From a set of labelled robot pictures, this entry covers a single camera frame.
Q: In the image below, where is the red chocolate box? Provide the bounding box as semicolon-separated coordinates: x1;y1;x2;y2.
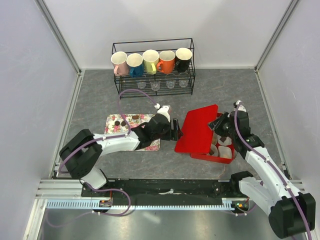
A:
190;112;237;165

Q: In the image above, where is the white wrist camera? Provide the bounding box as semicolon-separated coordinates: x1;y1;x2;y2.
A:
154;103;172;121
233;100;247;112

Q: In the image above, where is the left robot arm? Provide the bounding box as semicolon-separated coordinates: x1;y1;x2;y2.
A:
59;113;183;197

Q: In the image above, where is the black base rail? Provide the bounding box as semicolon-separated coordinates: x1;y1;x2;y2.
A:
98;177;251;207

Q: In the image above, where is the black wire mug rack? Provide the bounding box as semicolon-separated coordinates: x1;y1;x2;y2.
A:
110;37;196;98

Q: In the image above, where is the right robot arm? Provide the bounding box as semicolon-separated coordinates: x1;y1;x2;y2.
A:
208;110;316;239

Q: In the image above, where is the clear glass cup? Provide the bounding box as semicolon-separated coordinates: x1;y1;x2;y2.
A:
166;80;176;89
179;79;189;88
150;80;161;92
137;81;146;90

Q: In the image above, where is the orange mug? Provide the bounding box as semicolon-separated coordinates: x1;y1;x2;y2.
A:
156;50;176;74

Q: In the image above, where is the blue mug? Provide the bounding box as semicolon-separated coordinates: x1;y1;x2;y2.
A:
126;53;145;78

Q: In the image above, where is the yellow-green mug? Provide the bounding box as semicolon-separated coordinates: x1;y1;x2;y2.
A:
142;49;160;75

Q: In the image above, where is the red box lid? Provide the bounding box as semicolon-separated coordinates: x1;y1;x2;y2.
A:
174;104;218;154

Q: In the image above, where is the pink mug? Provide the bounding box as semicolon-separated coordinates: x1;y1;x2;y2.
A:
110;51;129;77

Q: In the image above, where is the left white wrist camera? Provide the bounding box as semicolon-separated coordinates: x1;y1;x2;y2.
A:
154;103;172;121

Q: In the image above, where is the black and red mug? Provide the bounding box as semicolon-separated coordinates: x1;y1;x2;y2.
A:
174;47;193;73

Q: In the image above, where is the dark square chocolate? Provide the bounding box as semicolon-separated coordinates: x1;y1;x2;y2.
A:
219;137;227;143

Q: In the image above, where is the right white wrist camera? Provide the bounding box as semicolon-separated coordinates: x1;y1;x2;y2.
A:
233;100;247;112

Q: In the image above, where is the floral serving tray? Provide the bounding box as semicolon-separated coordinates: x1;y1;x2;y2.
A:
104;114;161;152

